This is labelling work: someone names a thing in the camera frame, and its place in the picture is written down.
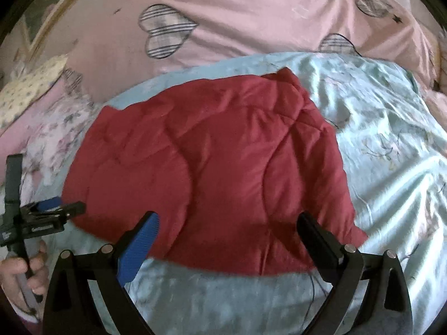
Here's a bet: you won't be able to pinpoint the light blue floral blanket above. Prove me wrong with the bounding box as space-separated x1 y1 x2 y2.
44 52 447 335

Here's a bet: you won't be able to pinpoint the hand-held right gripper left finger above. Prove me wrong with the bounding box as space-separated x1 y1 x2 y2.
42 211 162 335

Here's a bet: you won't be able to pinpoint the person's left hand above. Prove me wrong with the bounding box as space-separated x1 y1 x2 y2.
0 240 50 298

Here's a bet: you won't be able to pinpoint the yellow floral cloth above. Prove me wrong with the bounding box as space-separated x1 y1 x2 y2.
0 54 68 130

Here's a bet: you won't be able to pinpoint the pink quilt with plaid hearts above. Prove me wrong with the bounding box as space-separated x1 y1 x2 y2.
65 0 441 102

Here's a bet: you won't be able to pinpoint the red padded jacket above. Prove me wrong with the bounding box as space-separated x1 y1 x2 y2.
62 67 369 277

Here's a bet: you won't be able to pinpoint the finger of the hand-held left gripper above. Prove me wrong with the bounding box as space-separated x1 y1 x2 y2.
33 201 86 222
35 197 63 214

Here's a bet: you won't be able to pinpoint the gold trimmed green panel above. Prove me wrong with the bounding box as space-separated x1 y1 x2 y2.
0 0 105 64

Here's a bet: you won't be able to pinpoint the pink floral cloth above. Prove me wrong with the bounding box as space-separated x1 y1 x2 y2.
0 73 103 224

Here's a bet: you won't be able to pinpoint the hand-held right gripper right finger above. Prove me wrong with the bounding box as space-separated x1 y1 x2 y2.
297 212 413 335

